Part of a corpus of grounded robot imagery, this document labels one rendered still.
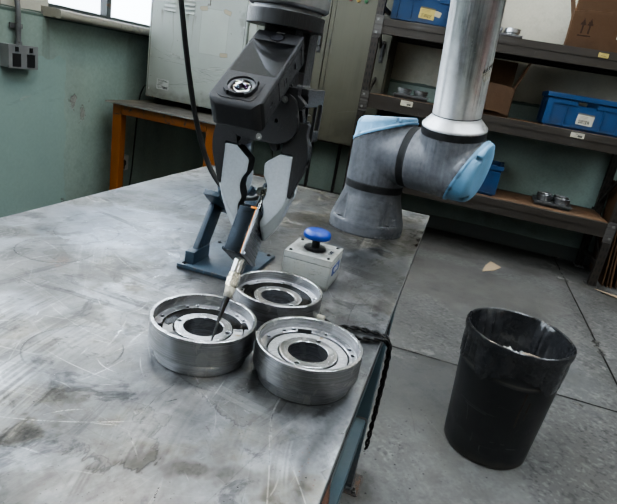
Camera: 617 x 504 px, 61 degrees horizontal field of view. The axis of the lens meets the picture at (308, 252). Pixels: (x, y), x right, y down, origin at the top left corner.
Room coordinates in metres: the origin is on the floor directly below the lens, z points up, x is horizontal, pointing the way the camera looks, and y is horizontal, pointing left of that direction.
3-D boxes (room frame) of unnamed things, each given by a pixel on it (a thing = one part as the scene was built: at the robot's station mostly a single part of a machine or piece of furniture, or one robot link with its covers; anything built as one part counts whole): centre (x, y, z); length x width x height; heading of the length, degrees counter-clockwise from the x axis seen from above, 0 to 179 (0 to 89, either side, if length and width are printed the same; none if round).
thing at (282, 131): (0.53, 0.06, 1.07); 0.09 x 0.08 x 0.12; 167
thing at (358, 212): (1.06, -0.11, 0.85); 0.15 x 0.15 x 0.10
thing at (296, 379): (0.46, -0.02, 0.82); 0.10 x 0.10 x 0.04
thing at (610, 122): (3.88, -1.69, 1.11); 0.52 x 0.38 x 0.22; 76
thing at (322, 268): (0.73, -0.01, 0.82); 0.08 x 0.07 x 0.05; 166
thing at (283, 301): (0.58, 0.03, 0.82); 0.10 x 0.10 x 0.04
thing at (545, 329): (1.53, -0.70, 0.21); 0.34 x 0.34 x 0.43
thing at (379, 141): (1.06, -0.11, 0.97); 0.13 x 0.12 x 0.14; 59
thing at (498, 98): (4.03, -1.04, 1.19); 0.52 x 0.42 x 0.38; 76
